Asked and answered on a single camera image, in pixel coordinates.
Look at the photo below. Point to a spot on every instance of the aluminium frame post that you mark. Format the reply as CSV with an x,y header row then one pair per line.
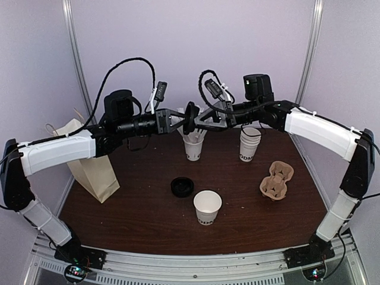
x,y
70,26
311,49

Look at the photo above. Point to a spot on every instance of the left aluminium frame post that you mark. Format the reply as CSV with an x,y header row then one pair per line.
x,y
70,26

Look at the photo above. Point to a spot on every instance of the single white paper cup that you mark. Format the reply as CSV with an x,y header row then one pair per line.
x,y
207,204

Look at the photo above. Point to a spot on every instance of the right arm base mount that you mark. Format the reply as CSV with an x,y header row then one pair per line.
x,y
311,261

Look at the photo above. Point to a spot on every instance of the right aluminium frame post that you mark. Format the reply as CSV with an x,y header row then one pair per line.
x,y
311,49

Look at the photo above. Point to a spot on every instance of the bundle of wrapped white straws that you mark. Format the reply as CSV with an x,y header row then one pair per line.
x,y
194,137

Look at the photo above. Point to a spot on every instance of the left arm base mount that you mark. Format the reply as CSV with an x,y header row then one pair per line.
x,y
82,266

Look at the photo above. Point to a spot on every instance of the stack of white paper cups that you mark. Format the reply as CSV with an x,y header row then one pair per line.
x,y
249,141

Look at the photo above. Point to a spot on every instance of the single black cup lid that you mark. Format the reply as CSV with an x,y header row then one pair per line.
x,y
191,113

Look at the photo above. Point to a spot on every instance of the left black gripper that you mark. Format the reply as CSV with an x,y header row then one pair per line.
x,y
163,123

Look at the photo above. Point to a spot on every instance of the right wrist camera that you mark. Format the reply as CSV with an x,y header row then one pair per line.
x,y
219,91

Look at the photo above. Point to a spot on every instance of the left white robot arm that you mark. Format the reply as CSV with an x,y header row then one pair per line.
x,y
117,124

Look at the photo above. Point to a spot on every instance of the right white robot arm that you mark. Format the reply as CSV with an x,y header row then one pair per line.
x,y
354,146

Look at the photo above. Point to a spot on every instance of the white cup holding straws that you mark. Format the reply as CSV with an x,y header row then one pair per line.
x,y
193,150

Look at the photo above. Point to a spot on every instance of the brown pulp cup carrier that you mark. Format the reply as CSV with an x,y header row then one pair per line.
x,y
274,186

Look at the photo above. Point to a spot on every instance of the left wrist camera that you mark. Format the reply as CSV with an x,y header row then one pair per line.
x,y
156,97

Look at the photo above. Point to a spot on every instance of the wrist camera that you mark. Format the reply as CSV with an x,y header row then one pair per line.
x,y
219,91
156,97

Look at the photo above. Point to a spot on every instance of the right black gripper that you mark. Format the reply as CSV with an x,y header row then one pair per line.
x,y
231,120

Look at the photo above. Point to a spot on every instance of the aluminium front rail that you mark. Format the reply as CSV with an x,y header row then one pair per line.
x,y
268,267

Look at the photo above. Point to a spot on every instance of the stack of black cup lids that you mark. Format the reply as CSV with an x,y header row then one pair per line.
x,y
182,187

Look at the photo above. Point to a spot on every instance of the brown paper bag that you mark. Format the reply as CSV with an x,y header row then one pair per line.
x,y
96,175

